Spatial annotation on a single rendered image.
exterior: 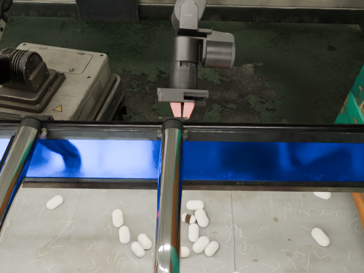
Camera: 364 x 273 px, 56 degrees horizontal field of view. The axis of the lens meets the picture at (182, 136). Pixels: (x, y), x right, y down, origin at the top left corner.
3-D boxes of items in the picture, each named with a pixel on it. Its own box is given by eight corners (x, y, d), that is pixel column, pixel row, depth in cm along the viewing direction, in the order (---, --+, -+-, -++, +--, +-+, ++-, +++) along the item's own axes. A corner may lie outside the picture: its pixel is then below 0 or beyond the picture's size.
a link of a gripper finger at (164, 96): (193, 141, 66) (195, 92, 66) (156, 139, 66) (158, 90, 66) (192, 141, 73) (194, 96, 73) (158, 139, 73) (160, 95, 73)
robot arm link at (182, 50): (170, 38, 72) (173, 30, 67) (202, 40, 73) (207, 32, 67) (168, 71, 72) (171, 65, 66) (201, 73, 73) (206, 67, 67)
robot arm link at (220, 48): (176, 13, 74) (180, -2, 65) (228, 17, 75) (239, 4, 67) (173, 69, 74) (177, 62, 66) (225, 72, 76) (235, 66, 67)
